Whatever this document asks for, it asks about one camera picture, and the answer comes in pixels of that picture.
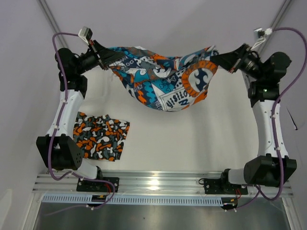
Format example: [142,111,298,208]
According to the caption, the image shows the blue orange patterned shorts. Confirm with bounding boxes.
[109,46,218,112]

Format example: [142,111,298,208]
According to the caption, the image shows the orange black camo shorts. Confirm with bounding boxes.
[73,112,130,161]

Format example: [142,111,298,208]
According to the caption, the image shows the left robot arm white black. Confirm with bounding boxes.
[36,40,125,180]

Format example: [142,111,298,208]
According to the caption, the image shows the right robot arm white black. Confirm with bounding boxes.
[210,44,297,187]

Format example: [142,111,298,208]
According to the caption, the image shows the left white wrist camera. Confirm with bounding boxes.
[78,26,93,45]

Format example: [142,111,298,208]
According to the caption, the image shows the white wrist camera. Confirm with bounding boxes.
[78,26,93,45]
[251,28,273,50]

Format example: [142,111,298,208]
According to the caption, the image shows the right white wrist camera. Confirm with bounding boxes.
[251,28,273,50]

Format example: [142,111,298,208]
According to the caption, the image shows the left aluminium frame post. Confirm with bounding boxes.
[36,0,69,48]

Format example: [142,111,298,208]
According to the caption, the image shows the aluminium frame post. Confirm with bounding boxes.
[36,0,69,48]
[258,0,295,54]

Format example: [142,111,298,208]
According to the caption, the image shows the right aluminium frame post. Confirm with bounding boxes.
[258,0,295,54]

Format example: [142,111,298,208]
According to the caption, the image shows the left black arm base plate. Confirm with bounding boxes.
[76,177,119,193]

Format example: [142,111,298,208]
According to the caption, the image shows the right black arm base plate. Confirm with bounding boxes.
[198,178,248,195]

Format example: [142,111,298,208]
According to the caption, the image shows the aluminium mounting rail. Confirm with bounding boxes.
[32,169,294,198]

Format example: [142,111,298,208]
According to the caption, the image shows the white slotted cable duct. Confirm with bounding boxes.
[42,194,223,207]

